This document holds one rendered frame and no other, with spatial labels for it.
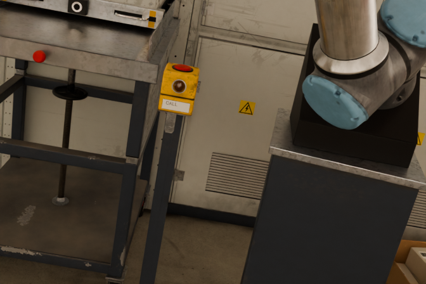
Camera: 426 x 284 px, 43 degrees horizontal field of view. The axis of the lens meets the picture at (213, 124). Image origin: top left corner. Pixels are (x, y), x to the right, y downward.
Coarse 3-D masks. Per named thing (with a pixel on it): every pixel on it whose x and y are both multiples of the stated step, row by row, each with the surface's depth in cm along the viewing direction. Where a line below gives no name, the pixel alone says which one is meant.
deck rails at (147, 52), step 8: (168, 16) 188; (160, 24) 164; (168, 24) 195; (152, 32) 178; (160, 32) 169; (152, 40) 148; (160, 40) 170; (144, 48) 157; (152, 48) 152; (136, 56) 148; (144, 56) 149; (152, 56) 151
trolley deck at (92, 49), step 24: (0, 24) 155; (24, 24) 160; (48, 24) 165; (72, 24) 170; (96, 24) 176; (120, 24) 183; (0, 48) 145; (24, 48) 145; (48, 48) 145; (72, 48) 145; (96, 48) 150; (120, 48) 154; (168, 48) 169; (96, 72) 147; (120, 72) 147; (144, 72) 147
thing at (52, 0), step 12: (0, 0) 174; (24, 0) 174; (48, 0) 174; (60, 0) 174; (96, 0) 174; (96, 12) 175; (108, 12) 175; (120, 12) 175; (132, 12) 175; (156, 12) 175; (132, 24) 176; (156, 24) 176
